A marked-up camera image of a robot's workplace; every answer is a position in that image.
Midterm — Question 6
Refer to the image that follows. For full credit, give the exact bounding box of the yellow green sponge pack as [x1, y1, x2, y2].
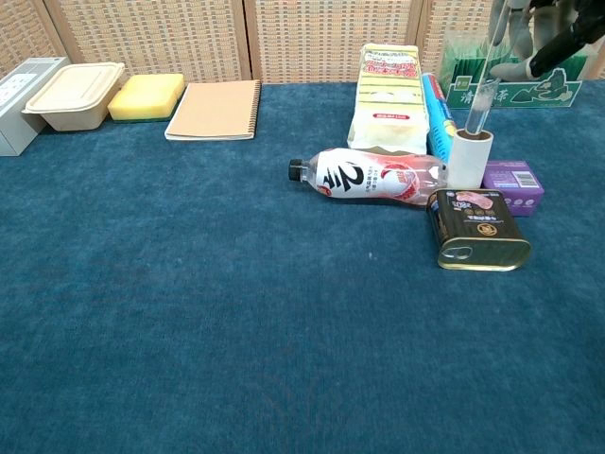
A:
[346, 43, 430, 156]

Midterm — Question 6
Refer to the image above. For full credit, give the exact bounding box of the beige lidded food container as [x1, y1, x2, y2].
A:
[21, 61, 127, 132]

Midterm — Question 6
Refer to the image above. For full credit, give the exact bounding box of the yellow sponge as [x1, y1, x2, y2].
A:
[126, 73, 186, 103]
[107, 79, 181, 125]

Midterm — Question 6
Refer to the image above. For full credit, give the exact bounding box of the red white plastic drink bottle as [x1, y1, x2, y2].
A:
[287, 147, 449, 208]

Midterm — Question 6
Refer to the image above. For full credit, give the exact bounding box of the clear white-capped test tube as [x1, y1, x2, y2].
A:
[463, 0, 514, 137]

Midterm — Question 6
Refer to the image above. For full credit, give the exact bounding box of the small purple box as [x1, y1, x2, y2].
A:
[481, 159, 545, 218]

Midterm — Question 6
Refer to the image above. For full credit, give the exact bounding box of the blue table cloth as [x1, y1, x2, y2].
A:
[0, 79, 605, 454]

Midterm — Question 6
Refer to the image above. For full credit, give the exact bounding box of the wicker folding screen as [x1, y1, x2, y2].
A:
[0, 0, 605, 85]

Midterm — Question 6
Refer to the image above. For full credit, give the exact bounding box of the clear box of green packets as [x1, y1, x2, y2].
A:
[438, 30, 590, 108]

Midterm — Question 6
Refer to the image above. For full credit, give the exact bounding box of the dark luncheon meat can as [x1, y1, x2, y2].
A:
[425, 187, 533, 272]

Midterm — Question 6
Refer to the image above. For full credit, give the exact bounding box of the white power strip box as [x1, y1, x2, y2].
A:
[0, 56, 70, 157]

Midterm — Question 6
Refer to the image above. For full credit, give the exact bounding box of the blue cling film box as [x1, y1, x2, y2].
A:
[422, 71, 458, 166]

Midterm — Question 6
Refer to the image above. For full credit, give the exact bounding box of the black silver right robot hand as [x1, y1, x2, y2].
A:
[489, 0, 605, 81]

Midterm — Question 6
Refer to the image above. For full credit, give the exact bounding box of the white lint roller roll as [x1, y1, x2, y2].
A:
[446, 128, 496, 190]

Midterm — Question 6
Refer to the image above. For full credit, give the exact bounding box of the kraft spiral notebook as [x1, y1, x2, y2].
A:
[164, 79, 263, 142]

